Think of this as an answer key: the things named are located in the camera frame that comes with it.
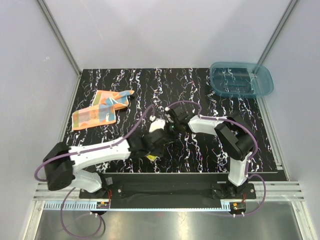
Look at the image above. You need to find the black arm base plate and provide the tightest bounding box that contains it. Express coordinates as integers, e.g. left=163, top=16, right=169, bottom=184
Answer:
left=79, top=172, right=258, bottom=210

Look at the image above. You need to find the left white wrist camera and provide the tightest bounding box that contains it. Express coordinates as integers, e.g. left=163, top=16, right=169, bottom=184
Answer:
left=148, top=115, right=166, bottom=133

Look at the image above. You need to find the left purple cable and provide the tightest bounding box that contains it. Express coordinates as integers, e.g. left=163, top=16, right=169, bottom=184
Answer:
left=34, top=104, right=156, bottom=238

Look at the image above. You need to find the blue transparent plastic bin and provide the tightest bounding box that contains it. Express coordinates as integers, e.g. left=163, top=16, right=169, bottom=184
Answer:
left=209, top=62, right=274, bottom=99

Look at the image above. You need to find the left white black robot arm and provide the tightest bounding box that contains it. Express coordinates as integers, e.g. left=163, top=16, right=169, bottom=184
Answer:
left=43, top=129, right=169, bottom=198

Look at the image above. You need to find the yellow crocodile towel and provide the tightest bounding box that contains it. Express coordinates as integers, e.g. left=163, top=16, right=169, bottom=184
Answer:
left=147, top=155, right=157, bottom=162

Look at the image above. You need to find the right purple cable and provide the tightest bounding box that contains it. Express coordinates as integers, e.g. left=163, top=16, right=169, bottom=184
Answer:
left=168, top=100, right=267, bottom=216

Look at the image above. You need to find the aluminium frame post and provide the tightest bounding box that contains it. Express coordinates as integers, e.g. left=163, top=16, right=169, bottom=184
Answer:
left=257, top=0, right=300, bottom=65
left=34, top=0, right=82, bottom=76

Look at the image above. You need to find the orange blue patterned towel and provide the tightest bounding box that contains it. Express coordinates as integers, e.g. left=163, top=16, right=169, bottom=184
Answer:
left=71, top=90, right=135, bottom=131

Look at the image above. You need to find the right aluminium frame post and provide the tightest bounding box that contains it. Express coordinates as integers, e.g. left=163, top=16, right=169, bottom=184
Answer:
left=257, top=0, right=300, bottom=65

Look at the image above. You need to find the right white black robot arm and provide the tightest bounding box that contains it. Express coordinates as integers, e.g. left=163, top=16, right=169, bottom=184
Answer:
left=165, top=104, right=258, bottom=200

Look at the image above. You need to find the left aluminium frame post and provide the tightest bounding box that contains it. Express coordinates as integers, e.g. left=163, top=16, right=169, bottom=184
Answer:
left=34, top=0, right=82, bottom=76

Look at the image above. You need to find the aluminium rail with slots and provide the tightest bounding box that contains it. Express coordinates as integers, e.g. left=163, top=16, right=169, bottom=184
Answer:
left=33, top=181, right=304, bottom=212

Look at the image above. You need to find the purple cable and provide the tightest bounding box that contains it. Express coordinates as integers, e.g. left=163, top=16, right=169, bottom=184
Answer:
left=168, top=100, right=267, bottom=216
left=34, top=104, right=156, bottom=238

